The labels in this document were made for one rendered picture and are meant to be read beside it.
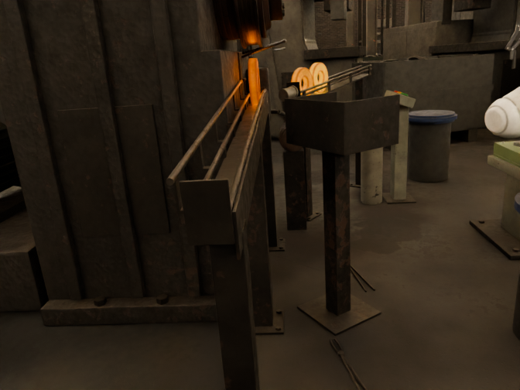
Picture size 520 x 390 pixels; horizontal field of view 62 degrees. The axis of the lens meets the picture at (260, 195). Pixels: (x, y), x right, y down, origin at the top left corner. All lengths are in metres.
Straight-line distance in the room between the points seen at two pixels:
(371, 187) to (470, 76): 1.95
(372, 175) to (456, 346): 1.28
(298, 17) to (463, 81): 1.60
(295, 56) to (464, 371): 3.58
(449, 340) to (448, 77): 2.94
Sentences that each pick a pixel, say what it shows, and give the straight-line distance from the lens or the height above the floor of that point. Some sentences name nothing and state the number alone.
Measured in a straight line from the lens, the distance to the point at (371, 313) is 1.54.
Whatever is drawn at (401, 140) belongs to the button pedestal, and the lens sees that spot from 2.55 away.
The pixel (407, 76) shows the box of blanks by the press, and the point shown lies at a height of 0.62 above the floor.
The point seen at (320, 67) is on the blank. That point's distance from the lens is 2.38.
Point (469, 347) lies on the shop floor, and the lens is 1.47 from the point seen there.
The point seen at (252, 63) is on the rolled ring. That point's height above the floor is 0.82.
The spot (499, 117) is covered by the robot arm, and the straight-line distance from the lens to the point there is 1.86.
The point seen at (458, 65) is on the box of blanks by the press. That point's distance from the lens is 4.15.
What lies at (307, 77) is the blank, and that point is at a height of 0.73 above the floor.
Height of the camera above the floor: 0.84
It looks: 17 degrees down
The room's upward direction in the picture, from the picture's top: 4 degrees counter-clockwise
